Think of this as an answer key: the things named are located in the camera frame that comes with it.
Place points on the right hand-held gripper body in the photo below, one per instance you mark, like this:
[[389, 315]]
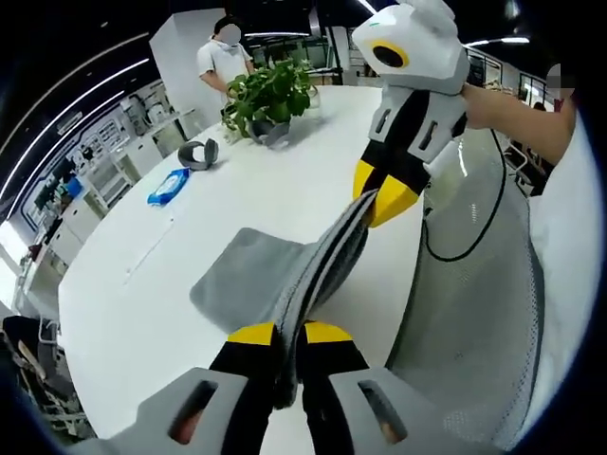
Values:
[[427, 42]]

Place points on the person's white shirt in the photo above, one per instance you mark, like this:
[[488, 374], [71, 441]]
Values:
[[566, 246]]

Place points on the white table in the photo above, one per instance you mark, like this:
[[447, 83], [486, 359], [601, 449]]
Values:
[[156, 303]]

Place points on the grey curved headband device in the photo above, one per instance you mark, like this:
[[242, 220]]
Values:
[[196, 158], [270, 132]]

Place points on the green potted plant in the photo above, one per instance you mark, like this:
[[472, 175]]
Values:
[[268, 92]]

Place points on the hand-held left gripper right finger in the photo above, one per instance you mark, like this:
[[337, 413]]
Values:
[[336, 379]]

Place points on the grey towel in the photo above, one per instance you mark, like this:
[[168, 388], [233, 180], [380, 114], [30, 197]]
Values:
[[265, 265]]

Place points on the dark office chair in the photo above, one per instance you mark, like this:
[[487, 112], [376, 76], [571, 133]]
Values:
[[33, 374]]

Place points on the blue wipes packet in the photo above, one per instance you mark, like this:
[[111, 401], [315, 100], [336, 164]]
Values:
[[168, 187]]

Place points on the clear glass vase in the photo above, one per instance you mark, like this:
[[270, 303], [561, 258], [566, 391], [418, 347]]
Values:
[[313, 99]]

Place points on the person's right hand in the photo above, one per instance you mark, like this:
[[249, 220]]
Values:
[[481, 106]]

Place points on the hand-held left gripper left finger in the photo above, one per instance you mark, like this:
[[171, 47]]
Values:
[[237, 379]]

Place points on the row of white cabinets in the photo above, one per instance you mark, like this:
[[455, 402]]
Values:
[[104, 185]]

